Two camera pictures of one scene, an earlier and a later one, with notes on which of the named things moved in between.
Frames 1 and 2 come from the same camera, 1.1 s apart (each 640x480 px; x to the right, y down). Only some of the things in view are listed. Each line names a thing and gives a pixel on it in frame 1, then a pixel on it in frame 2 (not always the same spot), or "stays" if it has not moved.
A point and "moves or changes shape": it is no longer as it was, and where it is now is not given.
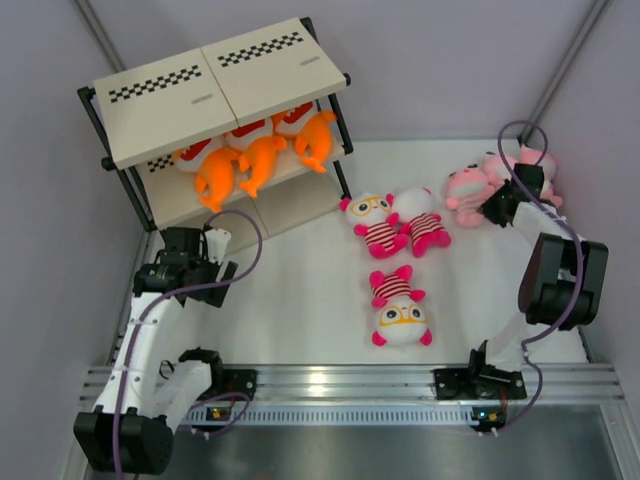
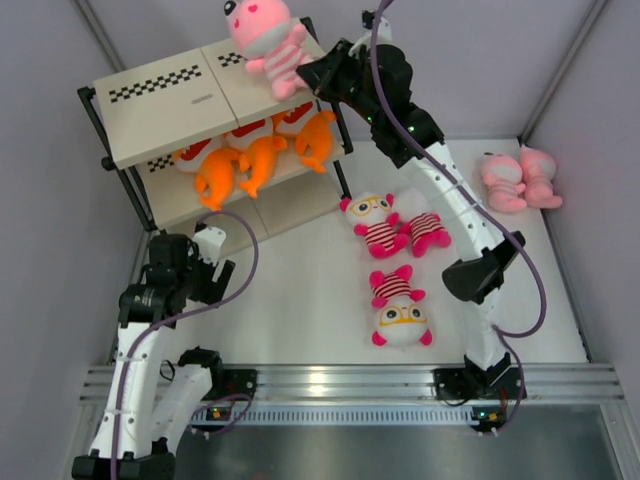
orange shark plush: x=215 y=177 stays
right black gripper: x=487 y=209 -> x=323 y=73
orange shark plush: x=314 y=139 stays
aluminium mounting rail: x=394 y=383 stays
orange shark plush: x=260 y=161 stays
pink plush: x=467 y=190 moves or changes shape
